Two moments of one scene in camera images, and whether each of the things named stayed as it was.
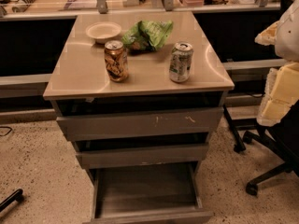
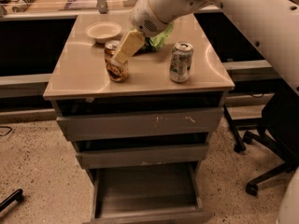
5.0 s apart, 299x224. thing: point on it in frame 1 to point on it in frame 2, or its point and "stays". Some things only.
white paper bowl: [101, 31] stays
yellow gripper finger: [281, 93] to [131, 44]
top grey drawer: [140, 124] stays
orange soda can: [116, 56] stays
